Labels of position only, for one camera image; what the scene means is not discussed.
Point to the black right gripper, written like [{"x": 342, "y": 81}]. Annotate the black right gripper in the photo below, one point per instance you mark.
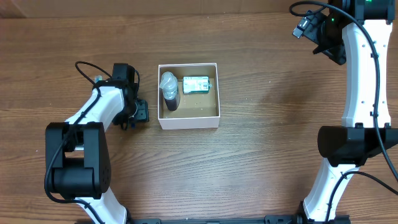
[{"x": 336, "y": 51}]

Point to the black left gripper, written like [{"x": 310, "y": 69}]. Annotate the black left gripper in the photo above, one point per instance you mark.
[{"x": 143, "y": 112}]

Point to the dark bottle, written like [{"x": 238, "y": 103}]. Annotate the dark bottle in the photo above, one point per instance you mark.
[{"x": 169, "y": 87}]

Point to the green soap bar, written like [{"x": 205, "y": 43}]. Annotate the green soap bar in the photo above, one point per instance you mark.
[{"x": 196, "y": 85}]

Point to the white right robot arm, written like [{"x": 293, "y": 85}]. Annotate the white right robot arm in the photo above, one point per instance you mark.
[{"x": 355, "y": 34}]

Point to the green white toothbrush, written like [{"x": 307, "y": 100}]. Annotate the green white toothbrush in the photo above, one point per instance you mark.
[{"x": 98, "y": 78}]

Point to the white cardboard box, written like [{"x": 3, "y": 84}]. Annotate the white cardboard box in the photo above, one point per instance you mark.
[{"x": 197, "y": 110}]

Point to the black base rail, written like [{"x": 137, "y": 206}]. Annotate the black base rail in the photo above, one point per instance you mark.
[{"x": 268, "y": 219}]

